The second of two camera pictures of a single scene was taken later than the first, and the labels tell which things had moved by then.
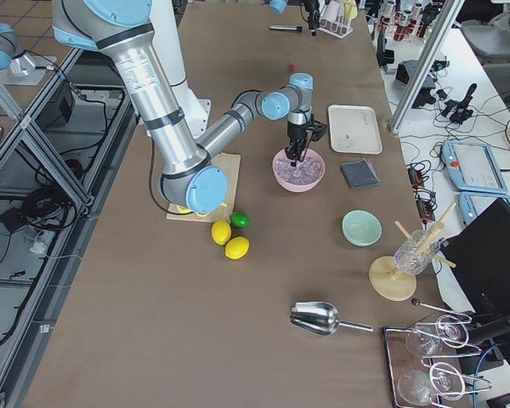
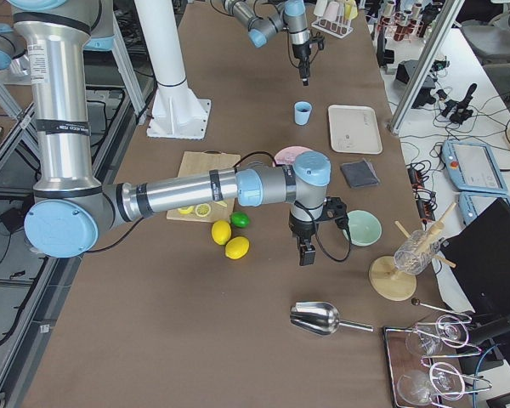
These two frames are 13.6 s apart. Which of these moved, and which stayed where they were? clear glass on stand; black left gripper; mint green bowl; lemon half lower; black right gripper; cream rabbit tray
Moved: black left gripper; black right gripper
Stayed: clear glass on stand; cream rabbit tray; mint green bowl; lemon half lower
